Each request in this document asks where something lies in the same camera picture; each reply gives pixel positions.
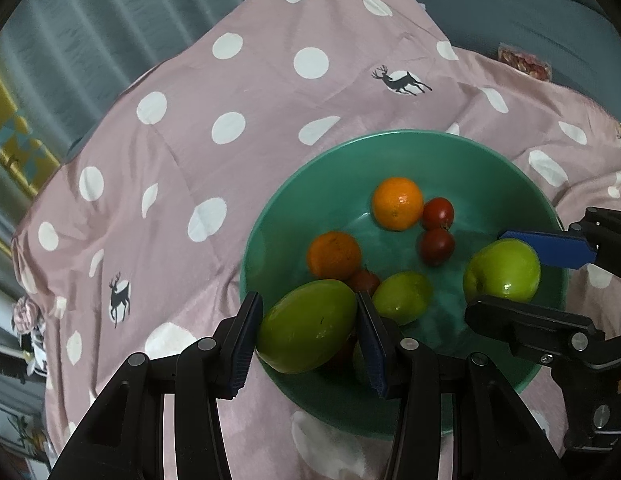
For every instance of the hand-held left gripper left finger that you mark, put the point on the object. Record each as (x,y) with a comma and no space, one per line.
(245,340)

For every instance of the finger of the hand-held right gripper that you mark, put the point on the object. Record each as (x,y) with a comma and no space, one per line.
(530,322)
(555,250)

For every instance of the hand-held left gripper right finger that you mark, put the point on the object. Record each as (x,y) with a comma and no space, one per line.
(373,345)

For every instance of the green jujube fruit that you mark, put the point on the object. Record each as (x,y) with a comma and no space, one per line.
(401,297)
(308,325)
(501,270)

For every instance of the orange mandarin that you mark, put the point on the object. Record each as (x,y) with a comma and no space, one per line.
(398,203)
(334,255)

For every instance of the green plastic bowl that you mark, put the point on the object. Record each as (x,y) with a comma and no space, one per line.
(340,185)

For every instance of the clear snack packet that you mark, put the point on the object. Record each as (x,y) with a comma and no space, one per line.
(523,62)

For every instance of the pink polka dot blanket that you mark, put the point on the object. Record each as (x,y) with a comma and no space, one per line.
(165,160)

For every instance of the pile of clothes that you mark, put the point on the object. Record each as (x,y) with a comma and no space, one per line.
(25,317)

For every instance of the black floor stand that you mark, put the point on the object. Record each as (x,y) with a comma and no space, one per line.
(5,360)

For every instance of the grey sofa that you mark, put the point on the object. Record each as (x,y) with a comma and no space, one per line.
(515,10)

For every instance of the gold patterned curtain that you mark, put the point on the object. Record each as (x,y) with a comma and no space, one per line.
(10,130)

